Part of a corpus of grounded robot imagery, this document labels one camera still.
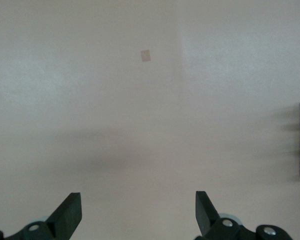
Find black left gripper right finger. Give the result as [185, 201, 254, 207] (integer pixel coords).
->
[194, 190, 297, 240]

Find small brown tape square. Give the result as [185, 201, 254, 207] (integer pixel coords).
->
[140, 49, 152, 63]

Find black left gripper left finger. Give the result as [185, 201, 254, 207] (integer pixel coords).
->
[0, 191, 83, 240]

